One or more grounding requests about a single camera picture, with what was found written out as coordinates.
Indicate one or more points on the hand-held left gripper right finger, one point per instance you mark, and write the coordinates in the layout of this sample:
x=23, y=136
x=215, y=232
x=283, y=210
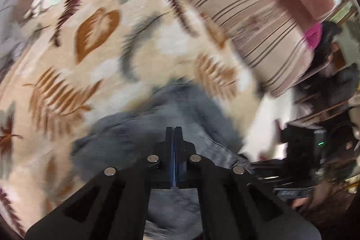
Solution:
x=177, y=158

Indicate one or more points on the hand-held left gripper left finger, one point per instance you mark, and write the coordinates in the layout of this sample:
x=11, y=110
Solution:
x=170, y=158

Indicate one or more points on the blue-grey denim pants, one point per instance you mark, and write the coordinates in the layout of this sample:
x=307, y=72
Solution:
x=180, y=110

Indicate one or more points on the person's right hand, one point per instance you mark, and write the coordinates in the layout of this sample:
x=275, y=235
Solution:
x=315, y=196

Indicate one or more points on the dark cloth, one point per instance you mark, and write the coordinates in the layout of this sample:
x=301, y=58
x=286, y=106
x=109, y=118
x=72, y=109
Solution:
x=332, y=79

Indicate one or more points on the pink cloth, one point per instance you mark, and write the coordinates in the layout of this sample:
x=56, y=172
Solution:
x=313, y=34

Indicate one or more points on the leaf-printed fleece blanket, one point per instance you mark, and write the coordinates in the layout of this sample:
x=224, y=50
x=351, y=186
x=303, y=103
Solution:
x=84, y=65

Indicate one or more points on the wooden chair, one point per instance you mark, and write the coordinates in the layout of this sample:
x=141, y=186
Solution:
x=347, y=10

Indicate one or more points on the striped floral pillow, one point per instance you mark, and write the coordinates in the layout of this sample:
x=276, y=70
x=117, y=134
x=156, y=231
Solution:
x=239, y=3

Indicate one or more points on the white work glove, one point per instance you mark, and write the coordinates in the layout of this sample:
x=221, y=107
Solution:
x=45, y=2

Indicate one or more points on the grey quilted pillow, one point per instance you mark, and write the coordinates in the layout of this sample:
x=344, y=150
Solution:
x=8, y=18

